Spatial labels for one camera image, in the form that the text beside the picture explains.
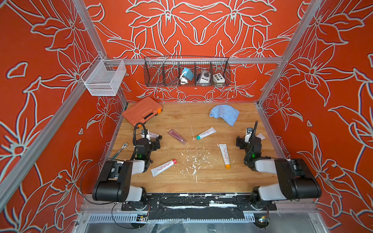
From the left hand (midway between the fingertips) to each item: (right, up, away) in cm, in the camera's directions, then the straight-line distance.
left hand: (150, 137), depth 93 cm
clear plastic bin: (-30, +40, 0) cm, 50 cm away
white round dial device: (+36, +39, -2) cm, 53 cm away
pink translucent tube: (+16, +1, +8) cm, 18 cm away
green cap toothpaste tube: (+40, +2, +7) cm, 40 cm away
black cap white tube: (+2, 0, +4) cm, 5 cm away
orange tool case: (-12, +15, +14) cm, 24 cm away
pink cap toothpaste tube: (+6, -18, -9) cm, 21 cm away
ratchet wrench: (-17, -5, +1) cm, 18 cm away
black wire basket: (+9, +45, +7) cm, 47 cm away
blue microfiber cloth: (+58, +15, +16) cm, 62 cm away
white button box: (+46, +39, +2) cm, 60 cm away
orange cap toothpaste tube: (+48, -10, -4) cm, 50 cm away
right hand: (+62, +2, -1) cm, 62 cm away
